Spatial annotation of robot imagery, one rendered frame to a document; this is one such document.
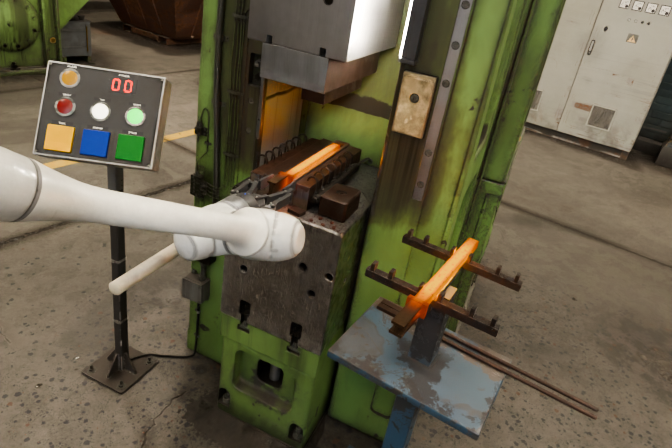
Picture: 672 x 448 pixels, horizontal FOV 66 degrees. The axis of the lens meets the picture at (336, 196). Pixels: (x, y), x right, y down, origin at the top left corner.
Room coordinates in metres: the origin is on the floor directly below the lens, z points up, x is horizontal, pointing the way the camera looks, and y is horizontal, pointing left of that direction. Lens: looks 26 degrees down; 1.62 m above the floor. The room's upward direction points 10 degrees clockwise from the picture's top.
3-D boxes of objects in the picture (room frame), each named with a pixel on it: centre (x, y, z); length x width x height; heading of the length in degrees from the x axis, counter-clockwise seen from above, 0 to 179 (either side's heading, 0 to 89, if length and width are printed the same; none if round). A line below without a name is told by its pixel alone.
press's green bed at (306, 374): (1.57, 0.05, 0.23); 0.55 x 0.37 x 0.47; 160
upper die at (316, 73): (1.58, 0.10, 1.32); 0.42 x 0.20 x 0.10; 160
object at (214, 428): (1.34, 0.19, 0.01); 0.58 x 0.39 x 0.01; 70
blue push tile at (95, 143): (1.36, 0.72, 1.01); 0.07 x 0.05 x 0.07; 95
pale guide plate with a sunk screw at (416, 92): (1.40, -0.17, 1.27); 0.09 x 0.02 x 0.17; 70
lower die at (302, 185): (1.58, 0.10, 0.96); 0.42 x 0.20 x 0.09; 160
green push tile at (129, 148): (1.37, 0.62, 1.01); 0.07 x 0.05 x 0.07; 95
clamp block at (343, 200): (1.38, -0.02, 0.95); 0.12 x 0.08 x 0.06; 160
